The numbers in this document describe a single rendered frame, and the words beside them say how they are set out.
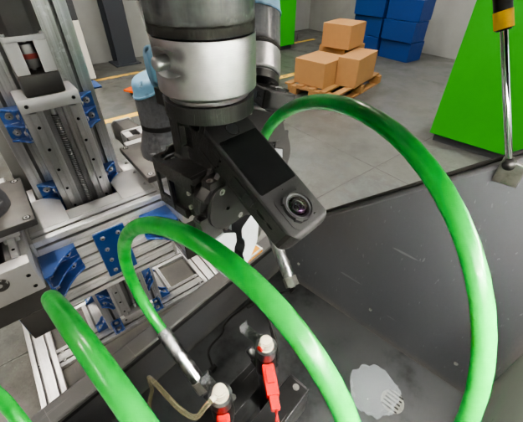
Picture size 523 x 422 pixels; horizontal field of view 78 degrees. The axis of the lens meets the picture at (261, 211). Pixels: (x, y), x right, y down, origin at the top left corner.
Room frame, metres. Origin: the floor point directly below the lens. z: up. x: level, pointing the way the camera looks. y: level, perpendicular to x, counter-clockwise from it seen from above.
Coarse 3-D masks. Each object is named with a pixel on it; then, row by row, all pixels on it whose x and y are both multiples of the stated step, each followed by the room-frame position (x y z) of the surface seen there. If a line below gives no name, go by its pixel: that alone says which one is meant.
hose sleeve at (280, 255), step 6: (270, 240) 0.36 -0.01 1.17; (276, 252) 0.34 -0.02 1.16; (282, 252) 0.34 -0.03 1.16; (276, 258) 0.34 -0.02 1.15; (282, 258) 0.33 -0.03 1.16; (282, 264) 0.33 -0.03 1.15; (288, 264) 0.33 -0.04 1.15; (282, 270) 0.32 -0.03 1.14; (288, 270) 0.32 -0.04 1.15; (288, 276) 0.31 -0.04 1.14
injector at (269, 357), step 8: (256, 344) 0.21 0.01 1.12; (248, 352) 0.23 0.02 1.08; (256, 352) 0.21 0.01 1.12; (272, 352) 0.20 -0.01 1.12; (256, 360) 0.21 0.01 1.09; (264, 360) 0.20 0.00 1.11; (272, 360) 0.20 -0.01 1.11; (256, 368) 0.21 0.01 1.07; (264, 392) 0.20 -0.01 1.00; (264, 400) 0.20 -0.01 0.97
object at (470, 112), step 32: (480, 0) 3.01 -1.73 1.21; (480, 32) 2.95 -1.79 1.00; (512, 32) 2.80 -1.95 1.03; (480, 64) 2.89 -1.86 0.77; (512, 64) 2.74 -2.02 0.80; (448, 96) 3.00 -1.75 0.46; (480, 96) 2.82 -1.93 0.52; (512, 96) 2.67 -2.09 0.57; (448, 128) 2.93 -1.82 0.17; (480, 128) 2.75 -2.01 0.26; (512, 128) 2.59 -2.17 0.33
